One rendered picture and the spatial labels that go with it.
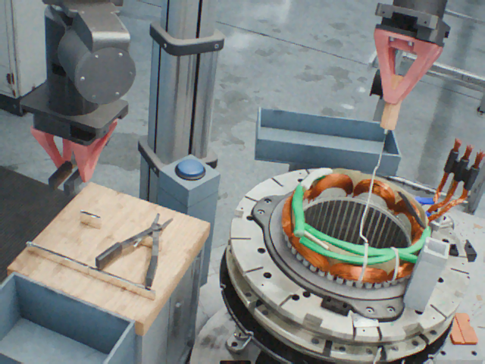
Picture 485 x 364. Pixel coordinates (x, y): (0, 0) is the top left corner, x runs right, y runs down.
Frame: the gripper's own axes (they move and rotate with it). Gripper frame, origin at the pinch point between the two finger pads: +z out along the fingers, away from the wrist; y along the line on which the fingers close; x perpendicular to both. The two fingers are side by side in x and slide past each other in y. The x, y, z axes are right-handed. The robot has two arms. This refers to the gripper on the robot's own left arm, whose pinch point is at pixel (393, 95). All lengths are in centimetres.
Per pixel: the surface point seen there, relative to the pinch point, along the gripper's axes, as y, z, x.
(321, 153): 31.0, 14.2, 16.0
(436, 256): -0.5, 15.5, -9.8
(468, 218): 79, 26, -8
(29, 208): 106, 83, 148
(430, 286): 1.3, 19.5, -10.1
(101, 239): -6.8, 27.1, 29.6
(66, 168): -15.4, 16.7, 30.2
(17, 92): 142, 50, 202
